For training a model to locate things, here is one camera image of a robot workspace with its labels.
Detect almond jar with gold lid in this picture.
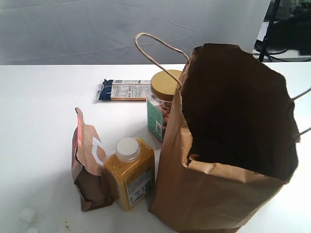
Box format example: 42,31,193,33
146,69,182,141

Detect blue flat snack packet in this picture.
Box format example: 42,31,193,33
97,79,151,101

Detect yellow grain plastic bottle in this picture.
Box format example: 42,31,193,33
104,137,155,211

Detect brown folded coffee pouch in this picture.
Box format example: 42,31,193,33
71,107,114,212

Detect black tripod stand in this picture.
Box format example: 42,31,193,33
258,0,281,62

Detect white foam cube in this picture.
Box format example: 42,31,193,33
26,228,38,233
19,207,37,224

